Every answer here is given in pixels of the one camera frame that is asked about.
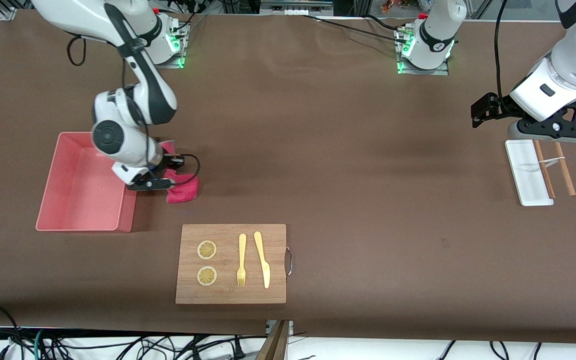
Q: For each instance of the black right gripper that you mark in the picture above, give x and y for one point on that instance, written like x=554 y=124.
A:
x=169 y=163

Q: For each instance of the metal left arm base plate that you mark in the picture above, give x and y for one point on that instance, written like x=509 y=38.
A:
x=443 y=71

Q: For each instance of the wooden cutting board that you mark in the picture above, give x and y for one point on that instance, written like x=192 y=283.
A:
x=233 y=295

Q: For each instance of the pink cleaning cloth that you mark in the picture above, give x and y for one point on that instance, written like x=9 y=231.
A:
x=183 y=192

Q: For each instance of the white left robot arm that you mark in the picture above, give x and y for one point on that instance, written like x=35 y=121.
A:
x=573 y=65

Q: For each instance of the white rectangular tray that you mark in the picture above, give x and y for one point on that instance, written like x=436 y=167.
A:
x=525 y=180

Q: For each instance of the pink plastic bin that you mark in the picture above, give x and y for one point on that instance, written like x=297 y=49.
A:
x=78 y=190

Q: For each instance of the yellow plastic fork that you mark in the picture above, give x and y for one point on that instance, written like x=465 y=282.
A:
x=241 y=250

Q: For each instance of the yellow plastic knife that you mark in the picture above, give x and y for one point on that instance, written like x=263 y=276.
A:
x=263 y=260

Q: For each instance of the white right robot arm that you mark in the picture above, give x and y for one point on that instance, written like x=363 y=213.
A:
x=133 y=105

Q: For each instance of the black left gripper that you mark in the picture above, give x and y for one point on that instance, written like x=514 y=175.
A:
x=499 y=107

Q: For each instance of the white chopstick band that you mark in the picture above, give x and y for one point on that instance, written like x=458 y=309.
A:
x=553 y=160

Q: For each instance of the brown wooden beam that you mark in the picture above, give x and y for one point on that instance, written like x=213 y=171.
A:
x=274 y=345

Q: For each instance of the aluminium frame profile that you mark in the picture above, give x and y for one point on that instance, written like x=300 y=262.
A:
x=295 y=6

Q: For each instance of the metal table bracket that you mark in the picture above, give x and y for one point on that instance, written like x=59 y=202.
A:
x=290 y=327

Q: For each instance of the yellow lemon slice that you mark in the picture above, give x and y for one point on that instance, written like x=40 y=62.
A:
x=207 y=250
x=207 y=276

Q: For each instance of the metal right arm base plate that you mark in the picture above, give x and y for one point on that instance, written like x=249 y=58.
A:
x=178 y=63

